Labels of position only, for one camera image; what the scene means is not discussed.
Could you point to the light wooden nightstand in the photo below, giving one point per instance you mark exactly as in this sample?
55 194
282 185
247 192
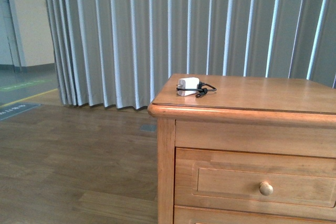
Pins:
277 116

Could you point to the metal floor outlet plate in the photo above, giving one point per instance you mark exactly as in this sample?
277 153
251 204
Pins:
148 128

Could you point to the white charger adapter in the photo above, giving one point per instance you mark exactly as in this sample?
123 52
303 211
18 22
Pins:
187 86

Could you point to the round drawer knob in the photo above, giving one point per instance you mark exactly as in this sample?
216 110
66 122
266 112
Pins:
265 188

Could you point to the wooden drawer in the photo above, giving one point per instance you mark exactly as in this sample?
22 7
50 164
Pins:
303 186
198 215

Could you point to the grey pleated curtain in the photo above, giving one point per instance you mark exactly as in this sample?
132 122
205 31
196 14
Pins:
121 52

